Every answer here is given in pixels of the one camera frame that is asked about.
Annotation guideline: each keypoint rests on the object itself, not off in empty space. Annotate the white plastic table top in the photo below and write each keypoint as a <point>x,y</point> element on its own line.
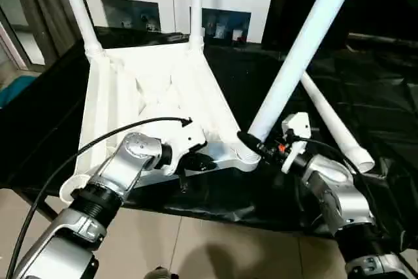
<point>147,73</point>

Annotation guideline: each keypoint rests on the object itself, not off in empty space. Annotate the white plastic table leg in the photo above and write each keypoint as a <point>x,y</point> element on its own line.
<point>310,30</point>
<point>333,119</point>
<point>75,1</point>
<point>196,4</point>

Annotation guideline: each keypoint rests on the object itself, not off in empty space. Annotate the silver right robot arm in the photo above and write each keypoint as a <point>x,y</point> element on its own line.
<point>339,194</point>

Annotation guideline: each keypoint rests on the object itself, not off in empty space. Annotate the black work mat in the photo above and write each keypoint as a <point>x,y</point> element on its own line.
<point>228,200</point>

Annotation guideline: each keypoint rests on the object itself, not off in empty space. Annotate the teal blue box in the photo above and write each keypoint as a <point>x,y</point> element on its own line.
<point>14,91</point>

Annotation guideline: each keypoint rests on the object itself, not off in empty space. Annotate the grey curtain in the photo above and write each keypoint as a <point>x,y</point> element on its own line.
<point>42,8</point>

